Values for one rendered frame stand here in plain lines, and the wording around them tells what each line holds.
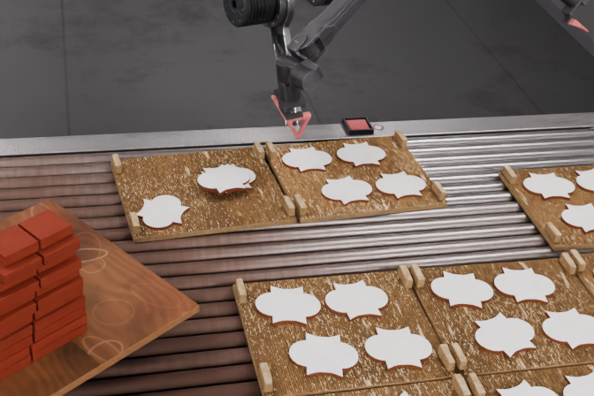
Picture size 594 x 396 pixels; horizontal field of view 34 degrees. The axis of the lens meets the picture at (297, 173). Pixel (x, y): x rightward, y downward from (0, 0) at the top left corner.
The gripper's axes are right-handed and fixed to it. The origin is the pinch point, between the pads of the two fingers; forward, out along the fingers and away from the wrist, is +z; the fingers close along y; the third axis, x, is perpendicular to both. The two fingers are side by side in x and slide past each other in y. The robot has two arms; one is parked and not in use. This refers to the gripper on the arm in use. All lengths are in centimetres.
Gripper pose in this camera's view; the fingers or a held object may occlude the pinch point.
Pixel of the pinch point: (293, 125)
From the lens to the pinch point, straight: 255.9
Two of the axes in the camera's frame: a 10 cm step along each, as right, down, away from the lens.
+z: 0.7, 8.2, 5.7
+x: 9.5, -2.3, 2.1
